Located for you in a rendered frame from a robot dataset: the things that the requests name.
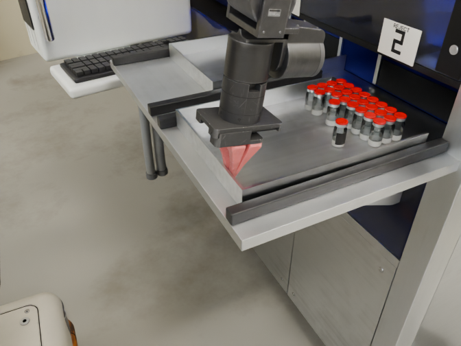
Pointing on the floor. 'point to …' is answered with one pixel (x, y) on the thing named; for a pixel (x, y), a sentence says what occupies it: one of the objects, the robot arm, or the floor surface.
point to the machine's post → (425, 248)
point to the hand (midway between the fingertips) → (230, 173)
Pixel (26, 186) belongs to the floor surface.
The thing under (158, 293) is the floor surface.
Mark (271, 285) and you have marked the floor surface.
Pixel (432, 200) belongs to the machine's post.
